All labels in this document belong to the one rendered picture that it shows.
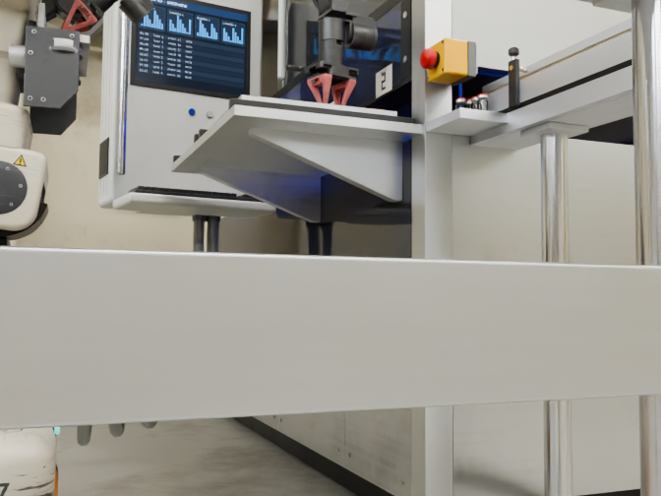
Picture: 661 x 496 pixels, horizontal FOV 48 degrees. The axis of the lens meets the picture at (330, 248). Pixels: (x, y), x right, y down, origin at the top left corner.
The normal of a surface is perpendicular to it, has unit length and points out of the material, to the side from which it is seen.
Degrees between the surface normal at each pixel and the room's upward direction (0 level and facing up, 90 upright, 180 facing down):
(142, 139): 90
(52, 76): 90
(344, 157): 90
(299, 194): 90
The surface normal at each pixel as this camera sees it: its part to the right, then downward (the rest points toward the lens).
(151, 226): 0.57, -0.05
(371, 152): 0.37, -0.06
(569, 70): -0.93, -0.04
